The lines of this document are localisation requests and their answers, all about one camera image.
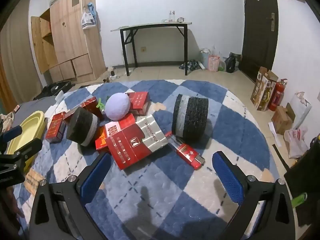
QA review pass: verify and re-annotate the black floor pile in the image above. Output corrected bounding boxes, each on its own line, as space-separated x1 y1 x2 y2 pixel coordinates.
34 80 75 100

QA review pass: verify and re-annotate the red gold cigarette pack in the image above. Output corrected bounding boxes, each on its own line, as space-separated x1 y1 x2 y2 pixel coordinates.
126 91 150 116

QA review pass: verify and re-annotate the purple plush ball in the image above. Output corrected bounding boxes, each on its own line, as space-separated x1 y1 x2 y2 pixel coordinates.
104 93 131 120

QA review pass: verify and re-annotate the dark door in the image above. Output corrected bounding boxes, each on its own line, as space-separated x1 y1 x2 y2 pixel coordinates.
239 0 279 83

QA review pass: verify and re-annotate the black fabric item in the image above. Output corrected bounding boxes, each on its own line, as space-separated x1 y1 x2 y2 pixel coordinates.
284 132 320 227

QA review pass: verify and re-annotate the wooden wardrobe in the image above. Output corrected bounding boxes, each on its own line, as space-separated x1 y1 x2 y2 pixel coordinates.
31 0 107 83

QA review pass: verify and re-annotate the plain brown cardboard box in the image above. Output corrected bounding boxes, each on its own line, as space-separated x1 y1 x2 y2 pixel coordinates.
271 102 295 135

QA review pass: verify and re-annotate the printed cardboard box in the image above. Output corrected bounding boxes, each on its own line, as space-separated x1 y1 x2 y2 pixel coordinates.
250 66 279 112

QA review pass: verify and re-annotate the plaid cloth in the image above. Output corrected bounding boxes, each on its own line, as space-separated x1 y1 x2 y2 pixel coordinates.
179 59 206 71

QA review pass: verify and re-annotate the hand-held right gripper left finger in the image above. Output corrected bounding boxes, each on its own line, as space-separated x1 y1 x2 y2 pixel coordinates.
29 151 112 240

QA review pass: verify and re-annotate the pink bag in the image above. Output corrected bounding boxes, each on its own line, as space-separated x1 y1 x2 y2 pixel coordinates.
208 54 220 72

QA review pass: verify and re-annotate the beige clothing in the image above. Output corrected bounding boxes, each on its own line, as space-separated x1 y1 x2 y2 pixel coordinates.
0 112 14 130

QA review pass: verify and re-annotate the white paper bag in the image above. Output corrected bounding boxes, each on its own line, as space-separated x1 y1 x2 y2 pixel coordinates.
290 92 312 130

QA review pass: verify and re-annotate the black bag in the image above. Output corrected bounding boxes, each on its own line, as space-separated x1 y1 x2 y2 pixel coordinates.
224 52 242 73

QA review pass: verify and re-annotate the white floor bag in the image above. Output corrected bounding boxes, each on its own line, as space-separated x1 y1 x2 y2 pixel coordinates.
200 48 212 67

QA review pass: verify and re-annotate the white hanging plastic bag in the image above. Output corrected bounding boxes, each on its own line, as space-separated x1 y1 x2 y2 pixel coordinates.
81 11 96 30

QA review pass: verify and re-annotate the green plastic stick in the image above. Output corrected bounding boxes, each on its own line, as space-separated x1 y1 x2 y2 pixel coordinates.
291 192 307 208

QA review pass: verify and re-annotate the small black foam cylinder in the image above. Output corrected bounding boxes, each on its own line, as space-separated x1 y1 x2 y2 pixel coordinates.
66 106 100 147

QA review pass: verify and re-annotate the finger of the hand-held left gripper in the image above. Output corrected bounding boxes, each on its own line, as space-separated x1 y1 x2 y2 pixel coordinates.
0 138 43 171
0 125 23 143

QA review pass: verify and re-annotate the red white cigarette pack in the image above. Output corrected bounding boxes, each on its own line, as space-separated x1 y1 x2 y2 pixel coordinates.
104 112 137 138

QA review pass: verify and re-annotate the red lighter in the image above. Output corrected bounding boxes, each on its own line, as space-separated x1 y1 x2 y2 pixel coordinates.
165 131 206 171

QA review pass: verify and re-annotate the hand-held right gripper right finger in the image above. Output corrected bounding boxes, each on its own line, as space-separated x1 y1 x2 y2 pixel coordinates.
212 151 297 240

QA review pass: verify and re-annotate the orange curtain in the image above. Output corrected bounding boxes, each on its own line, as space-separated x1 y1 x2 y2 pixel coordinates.
0 55 18 113

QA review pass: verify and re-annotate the large black foam cylinder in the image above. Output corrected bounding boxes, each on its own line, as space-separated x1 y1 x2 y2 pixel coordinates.
172 94 209 142

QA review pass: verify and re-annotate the blue hanging item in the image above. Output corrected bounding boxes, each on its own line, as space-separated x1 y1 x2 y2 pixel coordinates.
87 2 97 20

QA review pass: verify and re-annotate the green plastic toy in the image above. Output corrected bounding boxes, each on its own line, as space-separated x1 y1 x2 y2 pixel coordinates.
97 97 107 113

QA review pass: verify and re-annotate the red fire extinguisher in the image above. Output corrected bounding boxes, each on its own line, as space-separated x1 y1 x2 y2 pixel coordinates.
268 79 288 112

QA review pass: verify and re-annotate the person's left hand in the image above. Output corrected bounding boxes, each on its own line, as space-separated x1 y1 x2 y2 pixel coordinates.
0 187 25 230

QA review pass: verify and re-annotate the metal door handle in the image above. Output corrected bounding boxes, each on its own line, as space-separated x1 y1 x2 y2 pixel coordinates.
266 12 276 32

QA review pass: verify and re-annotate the beige curtain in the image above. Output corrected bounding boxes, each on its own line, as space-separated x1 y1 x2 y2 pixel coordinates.
0 0 43 105

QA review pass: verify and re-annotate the white red plastic bag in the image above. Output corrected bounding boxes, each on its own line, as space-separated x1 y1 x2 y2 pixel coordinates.
284 126 309 158

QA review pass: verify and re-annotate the black folding table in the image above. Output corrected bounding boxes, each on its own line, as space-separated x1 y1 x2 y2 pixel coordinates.
111 21 192 77

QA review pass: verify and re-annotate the yellow plastic basin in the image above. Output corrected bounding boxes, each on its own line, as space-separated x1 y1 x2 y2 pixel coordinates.
6 110 47 173

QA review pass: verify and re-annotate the large red silver cigarette carton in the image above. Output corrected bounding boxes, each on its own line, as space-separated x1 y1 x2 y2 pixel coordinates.
105 114 169 171

